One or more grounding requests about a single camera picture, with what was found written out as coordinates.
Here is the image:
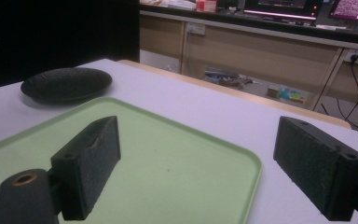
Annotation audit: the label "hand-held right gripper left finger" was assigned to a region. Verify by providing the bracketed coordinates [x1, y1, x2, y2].
[49, 115, 122, 221]

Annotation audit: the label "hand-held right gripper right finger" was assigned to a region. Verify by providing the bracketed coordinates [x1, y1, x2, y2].
[272, 116, 358, 222]

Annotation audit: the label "colourful packets on floor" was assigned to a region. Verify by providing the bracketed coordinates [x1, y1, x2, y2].
[267, 85, 307, 105]

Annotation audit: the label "light green plastic tray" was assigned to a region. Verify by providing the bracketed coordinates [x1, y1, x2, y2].
[0, 96, 264, 224]

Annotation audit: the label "black textured plate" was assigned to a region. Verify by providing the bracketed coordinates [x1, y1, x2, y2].
[20, 67, 114, 103]

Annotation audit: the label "long beige workbench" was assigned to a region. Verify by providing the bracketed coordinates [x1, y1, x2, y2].
[139, 3, 358, 110]

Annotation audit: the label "dark tangled items on floor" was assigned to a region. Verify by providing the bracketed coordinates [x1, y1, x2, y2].
[204, 70, 255, 90]

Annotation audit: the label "black curtain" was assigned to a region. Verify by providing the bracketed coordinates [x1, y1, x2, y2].
[0, 0, 141, 91]

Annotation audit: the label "computer monitor with pink screen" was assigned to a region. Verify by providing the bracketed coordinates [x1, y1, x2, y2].
[328, 0, 358, 22]

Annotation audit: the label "computer monitor with dark screen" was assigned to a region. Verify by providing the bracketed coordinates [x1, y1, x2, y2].
[243, 0, 324, 21]

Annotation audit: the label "red and white box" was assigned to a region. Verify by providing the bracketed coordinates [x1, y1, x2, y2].
[195, 0, 217, 13]

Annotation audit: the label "white wall socket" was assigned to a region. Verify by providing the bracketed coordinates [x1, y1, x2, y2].
[186, 22, 207, 36]

